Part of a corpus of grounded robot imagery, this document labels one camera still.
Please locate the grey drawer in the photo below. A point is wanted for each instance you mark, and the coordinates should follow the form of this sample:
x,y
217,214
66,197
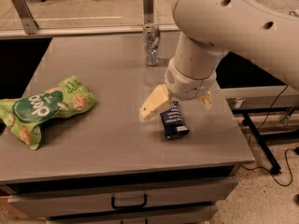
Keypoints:
x,y
179,215
87,201

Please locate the black drawer handle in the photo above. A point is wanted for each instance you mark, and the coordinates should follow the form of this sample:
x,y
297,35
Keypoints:
x,y
129,202

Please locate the dark blue rxbar wrapper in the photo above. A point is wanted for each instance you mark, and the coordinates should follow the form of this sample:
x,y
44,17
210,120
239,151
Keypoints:
x,y
173,122

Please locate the grey upper drawer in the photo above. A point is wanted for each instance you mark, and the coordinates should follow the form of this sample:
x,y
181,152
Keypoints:
x,y
87,201

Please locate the middle metal bracket post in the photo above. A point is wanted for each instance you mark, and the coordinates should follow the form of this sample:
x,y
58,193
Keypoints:
x,y
148,11

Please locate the black metal stand leg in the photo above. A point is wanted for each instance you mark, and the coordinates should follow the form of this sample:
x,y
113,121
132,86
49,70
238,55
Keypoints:
x,y
275,169

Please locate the left metal bracket post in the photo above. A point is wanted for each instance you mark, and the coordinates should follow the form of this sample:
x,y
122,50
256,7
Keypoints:
x,y
28,22

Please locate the grey lower drawer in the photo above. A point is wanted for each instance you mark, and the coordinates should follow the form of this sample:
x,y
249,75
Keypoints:
x,y
179,215

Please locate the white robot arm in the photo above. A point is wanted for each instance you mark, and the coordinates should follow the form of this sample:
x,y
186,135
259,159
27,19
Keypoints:
x,y
209,29

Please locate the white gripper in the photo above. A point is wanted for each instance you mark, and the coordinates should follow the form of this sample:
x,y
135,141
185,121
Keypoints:
x,y
188,85

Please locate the green chip bag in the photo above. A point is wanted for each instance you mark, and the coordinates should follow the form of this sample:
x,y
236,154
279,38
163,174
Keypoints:
x,y
25,116

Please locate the metal bracket post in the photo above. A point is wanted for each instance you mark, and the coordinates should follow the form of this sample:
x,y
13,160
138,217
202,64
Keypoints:
x,y
148,11
28,22

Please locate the silver redbull can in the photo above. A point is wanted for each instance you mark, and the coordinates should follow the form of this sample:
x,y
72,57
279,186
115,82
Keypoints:
x,y
151,41

